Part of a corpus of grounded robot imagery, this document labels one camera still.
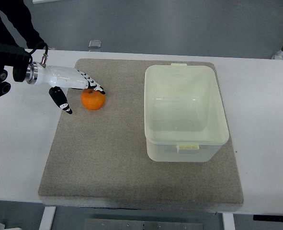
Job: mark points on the grey felt mat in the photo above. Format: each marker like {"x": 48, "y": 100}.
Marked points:
{"x": 99, "y": 158}

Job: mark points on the orange fruit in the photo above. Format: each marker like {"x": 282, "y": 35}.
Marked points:
{"x": 91, "y": 99}

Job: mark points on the white table leg right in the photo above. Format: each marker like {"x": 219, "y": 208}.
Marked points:
{"x": 228, "y": 221}

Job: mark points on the person in dark trousers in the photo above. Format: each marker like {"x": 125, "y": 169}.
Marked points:
{"x": 20, "y": 17}

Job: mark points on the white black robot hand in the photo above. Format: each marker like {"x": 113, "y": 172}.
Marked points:
{"x": 59, "y": 78}

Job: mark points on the white plastic box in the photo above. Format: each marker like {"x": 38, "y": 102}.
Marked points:
{"x": 184, "y": 115}

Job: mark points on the white table leg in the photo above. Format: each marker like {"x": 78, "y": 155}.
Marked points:
{"x": 47, "y": 218}
{"x": 228, "y": 221}

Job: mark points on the white table leg left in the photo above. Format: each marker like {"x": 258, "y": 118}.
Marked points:
{"x": 47, "y": 218}

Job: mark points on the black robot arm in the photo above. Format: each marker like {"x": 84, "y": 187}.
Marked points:
{"x": 21, "y": 62}

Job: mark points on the small clear floor plate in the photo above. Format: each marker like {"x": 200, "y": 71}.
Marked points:
{"x": 95, "y": 44}

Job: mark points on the black table control panel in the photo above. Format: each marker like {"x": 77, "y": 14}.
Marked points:
{"x": 270, "y": 218}

